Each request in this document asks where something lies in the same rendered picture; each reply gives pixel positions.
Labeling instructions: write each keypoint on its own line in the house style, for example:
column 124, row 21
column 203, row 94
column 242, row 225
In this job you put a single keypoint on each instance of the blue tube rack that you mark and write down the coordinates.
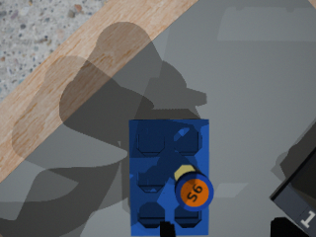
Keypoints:
column 168, row 144

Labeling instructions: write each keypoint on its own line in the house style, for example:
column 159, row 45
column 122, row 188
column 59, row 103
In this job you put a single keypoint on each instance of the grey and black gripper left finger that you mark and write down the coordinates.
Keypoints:
column 167, row 229

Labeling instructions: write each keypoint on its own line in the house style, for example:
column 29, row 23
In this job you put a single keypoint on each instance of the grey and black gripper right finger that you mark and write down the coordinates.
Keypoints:
column 283, row 227

